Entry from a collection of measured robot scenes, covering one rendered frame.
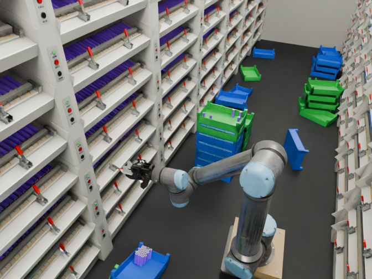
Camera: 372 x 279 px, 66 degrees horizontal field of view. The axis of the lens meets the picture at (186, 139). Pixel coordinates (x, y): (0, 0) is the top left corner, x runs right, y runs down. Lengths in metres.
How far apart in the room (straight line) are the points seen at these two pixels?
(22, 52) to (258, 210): 0.96
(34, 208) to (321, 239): 1.67
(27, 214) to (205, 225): 1.14
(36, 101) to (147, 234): 1.17
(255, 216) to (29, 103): 0.91
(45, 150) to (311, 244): 1.64
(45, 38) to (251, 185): 0.84
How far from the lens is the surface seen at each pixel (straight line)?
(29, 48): 1.06
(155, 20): 1.67
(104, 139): 1.51
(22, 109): 1.10
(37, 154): 1.21
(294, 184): 2.41
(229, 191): 2.22
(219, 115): 2.12
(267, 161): 1.04
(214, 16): 2.76
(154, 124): 1.91
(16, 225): 1.27
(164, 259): 1.85
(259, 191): 1.04
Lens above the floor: 1.64
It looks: 38 degrees down
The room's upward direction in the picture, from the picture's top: 1 degrees clockwise
